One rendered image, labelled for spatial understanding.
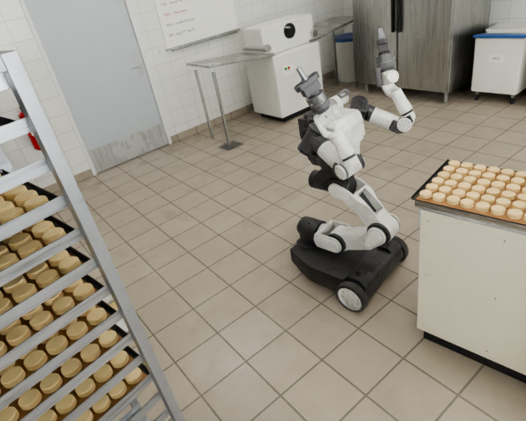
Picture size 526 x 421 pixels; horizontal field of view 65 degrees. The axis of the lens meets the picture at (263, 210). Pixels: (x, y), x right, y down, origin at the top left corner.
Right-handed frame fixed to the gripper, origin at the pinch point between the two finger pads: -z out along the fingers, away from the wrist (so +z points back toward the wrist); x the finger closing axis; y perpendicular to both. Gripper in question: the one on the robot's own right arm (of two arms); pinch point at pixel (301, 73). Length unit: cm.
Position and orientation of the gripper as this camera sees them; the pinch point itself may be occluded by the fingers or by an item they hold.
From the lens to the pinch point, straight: 188.9
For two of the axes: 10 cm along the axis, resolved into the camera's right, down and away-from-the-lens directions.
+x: 7.9, -6.1, 0.0
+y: 2.6, 3.4, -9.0
